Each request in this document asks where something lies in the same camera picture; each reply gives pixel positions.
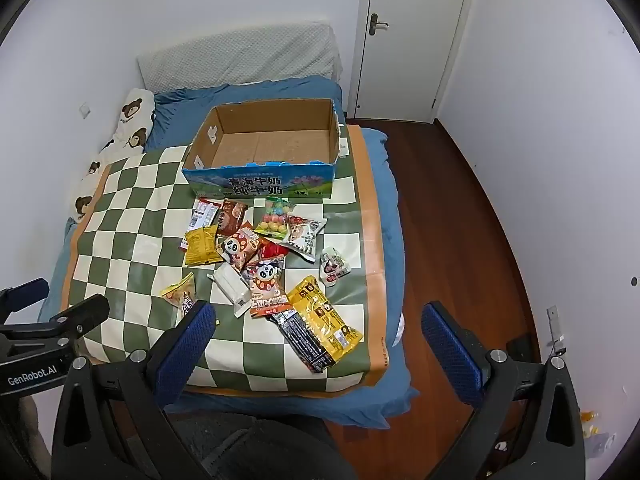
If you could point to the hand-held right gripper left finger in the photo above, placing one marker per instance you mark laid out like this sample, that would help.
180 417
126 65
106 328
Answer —
192 342

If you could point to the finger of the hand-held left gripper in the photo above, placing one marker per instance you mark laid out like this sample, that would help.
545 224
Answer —
22 296
80 315

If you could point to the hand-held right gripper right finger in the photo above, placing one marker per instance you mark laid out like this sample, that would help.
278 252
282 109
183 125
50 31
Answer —
450 355

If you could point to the small orange panda snack packet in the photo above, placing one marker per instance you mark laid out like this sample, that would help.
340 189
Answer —
239 246

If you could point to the printed cardboard box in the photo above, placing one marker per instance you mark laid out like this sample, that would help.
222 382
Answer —
265 145

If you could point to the yellow triangular snack packet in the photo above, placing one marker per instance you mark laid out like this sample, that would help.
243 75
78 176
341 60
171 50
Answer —
179 294

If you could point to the plain white snack packet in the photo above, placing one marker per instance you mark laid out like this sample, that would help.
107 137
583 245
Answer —
229 285

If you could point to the black box on floor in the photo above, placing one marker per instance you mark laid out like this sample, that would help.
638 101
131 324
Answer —
519 347

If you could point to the large orange panda snack packet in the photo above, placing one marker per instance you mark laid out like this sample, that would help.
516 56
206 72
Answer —
267 290

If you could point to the green white checkered mat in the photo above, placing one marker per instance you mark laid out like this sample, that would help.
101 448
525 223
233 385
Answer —
140 240

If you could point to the black snack packet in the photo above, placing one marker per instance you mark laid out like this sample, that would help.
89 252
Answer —
300 342

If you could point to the person's dark clothing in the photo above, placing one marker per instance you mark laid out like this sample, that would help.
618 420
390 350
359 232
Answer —
260 452

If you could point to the large yellow snack packet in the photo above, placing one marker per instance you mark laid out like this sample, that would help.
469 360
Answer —
325 320

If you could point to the brown snack packet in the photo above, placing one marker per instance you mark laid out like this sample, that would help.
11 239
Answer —
232 216

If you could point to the colourful candy ball bag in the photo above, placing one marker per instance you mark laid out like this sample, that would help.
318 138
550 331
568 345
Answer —
274 222

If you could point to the small white red snack packet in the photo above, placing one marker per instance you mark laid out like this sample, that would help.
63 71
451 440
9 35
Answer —
334 265

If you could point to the blue bedsheet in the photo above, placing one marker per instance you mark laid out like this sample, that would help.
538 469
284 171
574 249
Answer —
385 220

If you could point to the small orange thing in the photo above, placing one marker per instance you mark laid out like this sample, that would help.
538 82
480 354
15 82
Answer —
588 416

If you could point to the white face print snack packet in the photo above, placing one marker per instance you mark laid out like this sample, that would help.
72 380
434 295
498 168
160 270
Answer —
302 235

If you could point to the bear print pillow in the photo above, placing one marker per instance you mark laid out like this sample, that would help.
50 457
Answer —
132 120

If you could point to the grey pillow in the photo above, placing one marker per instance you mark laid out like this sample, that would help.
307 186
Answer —
240 55

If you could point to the white door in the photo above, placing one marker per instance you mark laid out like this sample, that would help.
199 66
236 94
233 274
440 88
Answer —
410 40

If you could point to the white wall socket with plug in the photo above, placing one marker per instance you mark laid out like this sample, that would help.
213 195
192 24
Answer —
553 317

